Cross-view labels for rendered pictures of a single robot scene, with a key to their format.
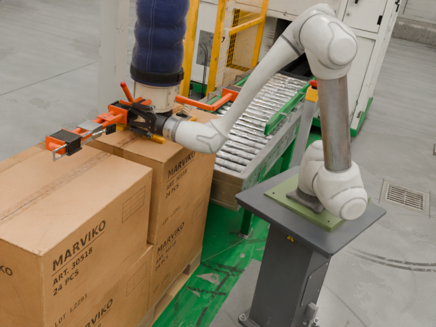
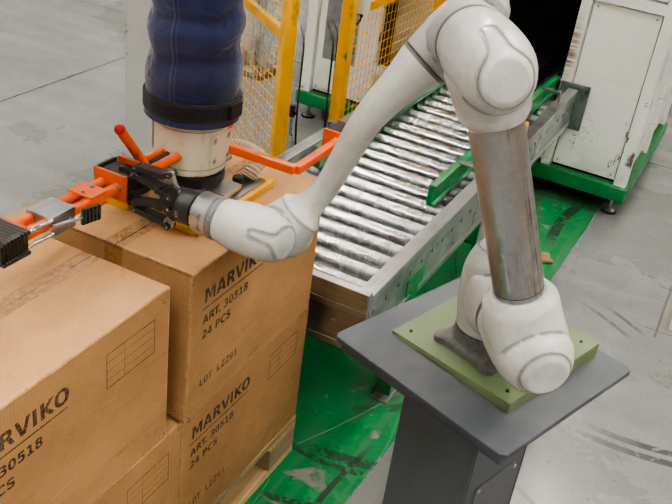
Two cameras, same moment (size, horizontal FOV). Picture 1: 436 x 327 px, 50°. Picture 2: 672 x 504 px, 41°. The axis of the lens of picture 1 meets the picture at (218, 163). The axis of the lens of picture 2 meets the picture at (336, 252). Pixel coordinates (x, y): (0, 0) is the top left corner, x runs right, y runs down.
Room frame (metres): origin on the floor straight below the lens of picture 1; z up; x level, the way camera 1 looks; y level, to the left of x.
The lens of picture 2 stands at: (0.06, -0.19, 1.95)
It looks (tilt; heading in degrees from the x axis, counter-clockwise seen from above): 30 degrees down; 4
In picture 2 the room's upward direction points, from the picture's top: 8 degrees clockwise
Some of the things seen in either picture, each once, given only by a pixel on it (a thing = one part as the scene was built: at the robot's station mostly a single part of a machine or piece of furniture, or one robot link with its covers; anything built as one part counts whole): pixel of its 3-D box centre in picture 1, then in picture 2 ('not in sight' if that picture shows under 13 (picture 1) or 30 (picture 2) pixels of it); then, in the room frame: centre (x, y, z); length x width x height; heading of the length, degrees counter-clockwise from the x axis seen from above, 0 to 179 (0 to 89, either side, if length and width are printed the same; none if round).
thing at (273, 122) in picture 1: (302, 98); (511, 131); (3.64, -0.59, 0.60); 1.60 x 0.10 x 0.09; 160
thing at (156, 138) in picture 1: (171, 122); (221, 195); (1.92, 0.23, 0.97); 0.34 x 0.10 x 0.05; 161
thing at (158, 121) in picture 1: (156, 124); (180, 203); (1.64, 0.26, 1.08); 0.09 x 0.07 x 0.08; 70
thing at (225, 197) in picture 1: (183, 179); (261, 291); (2.29, 0.18, 0.48); 0.70 x 0.03 x 0.15; 70
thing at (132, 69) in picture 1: (157, 70); (194, 97); (1.95, 0.32, 1.19); 0.23 x 0.23 x 0.04
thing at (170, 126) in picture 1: (173, 129); (209, 214); (1.62, 0.19, 1.08); 0.09 x 0.06 x 0.09; 160
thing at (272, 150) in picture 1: (294, 125); (492, 185); (3.28, -0.52, 0.50); 2.31 x 0.05 x 0.19; 160
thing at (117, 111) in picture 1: (122, 111); (122, 178); (1.71, 0.40, 1.08); 0.10 x 0.08 x 0.06; 71
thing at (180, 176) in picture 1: (152, 163); (191, 267); (1.93, 0.30, 0.75); 0.60 x 0.40 x 0.40; 161
